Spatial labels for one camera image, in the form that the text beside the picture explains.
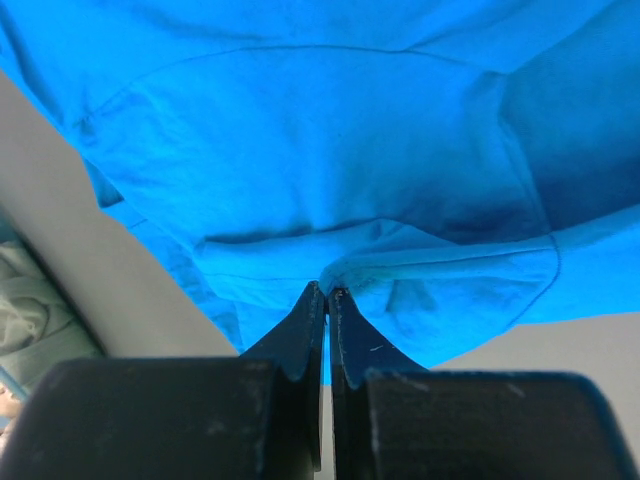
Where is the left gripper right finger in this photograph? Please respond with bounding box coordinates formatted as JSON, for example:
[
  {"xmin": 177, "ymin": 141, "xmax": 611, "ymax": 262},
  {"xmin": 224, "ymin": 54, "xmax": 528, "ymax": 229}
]
[{"xmin": 327, "ymin": 289, "xmax": 639, "ymax": 479}]

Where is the blue t shirt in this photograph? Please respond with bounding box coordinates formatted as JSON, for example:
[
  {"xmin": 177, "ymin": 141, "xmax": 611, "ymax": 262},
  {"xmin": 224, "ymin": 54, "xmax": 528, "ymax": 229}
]
[{"xmin": 1, "ymin": 1, "xmax": 639, "ymax": 367}]

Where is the beige t shirt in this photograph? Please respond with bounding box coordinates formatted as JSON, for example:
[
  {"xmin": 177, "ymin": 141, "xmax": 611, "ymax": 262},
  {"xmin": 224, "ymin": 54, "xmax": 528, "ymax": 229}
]
[{"xmin": 1, "ymin": 241, "xmax": 105, "ymax": 397}]

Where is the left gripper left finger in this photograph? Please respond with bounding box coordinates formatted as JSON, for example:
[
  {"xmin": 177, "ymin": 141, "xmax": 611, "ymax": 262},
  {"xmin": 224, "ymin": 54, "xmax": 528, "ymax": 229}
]
[{"xmin": 1, "ymin": 283, "xmax": 325, "ymax": 479}]

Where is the teal plastic basin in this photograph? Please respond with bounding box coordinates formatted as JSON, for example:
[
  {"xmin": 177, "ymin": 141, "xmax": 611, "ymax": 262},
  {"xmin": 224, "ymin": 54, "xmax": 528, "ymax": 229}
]
[{"xmin": 0, "ymin": 209, "xmax": 31, "ymax": 436}]

